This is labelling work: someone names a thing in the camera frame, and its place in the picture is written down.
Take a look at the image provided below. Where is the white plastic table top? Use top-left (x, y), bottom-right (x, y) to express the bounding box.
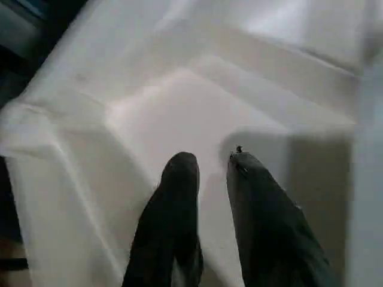
top-left (0, 0), bottom-right (369, 287)

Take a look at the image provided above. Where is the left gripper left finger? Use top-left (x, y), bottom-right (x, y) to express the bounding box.
top-left (121, 151), bottom-right (205, 287)

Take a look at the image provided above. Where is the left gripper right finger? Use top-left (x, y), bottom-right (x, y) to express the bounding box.
top-left (226, 145), bottom-right (341, 287)

